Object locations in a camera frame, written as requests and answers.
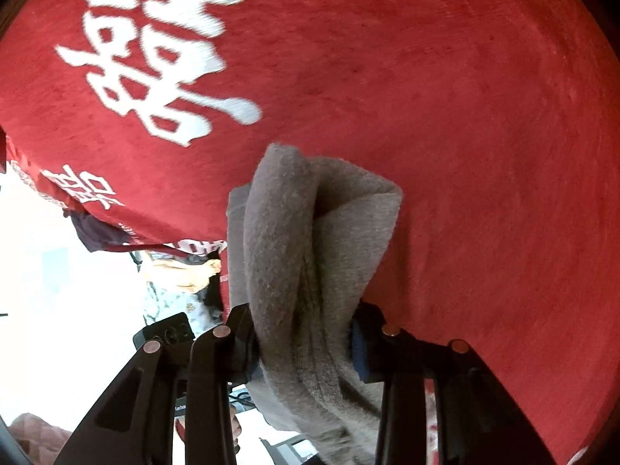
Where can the pale patterned cloth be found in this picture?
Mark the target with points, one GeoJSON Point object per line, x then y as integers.
{"type": "Point", "coordinates": [181, 295]}

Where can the pink quilted cloth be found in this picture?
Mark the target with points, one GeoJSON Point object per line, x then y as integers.
{"type": "Point", "coordinates": [36, 438]}

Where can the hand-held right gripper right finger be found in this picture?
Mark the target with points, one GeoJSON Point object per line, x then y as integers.
{"type": "Point", "coordinates": [362, 356]}

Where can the red printed blanket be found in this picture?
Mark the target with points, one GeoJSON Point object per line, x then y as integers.
{"type": "Point", "coordinates": [387, 82]}

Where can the grey knit garment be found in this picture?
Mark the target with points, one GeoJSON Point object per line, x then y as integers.
{"type": "Point", "coordinates": [295, 261]}

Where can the dark cloth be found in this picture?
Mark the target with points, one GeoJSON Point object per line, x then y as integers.
{"type": "Point", "coordinates": [99, 232]}

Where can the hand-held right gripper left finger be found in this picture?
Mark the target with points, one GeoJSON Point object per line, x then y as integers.
{"type": "Point", "coordinates": [240, 339]}

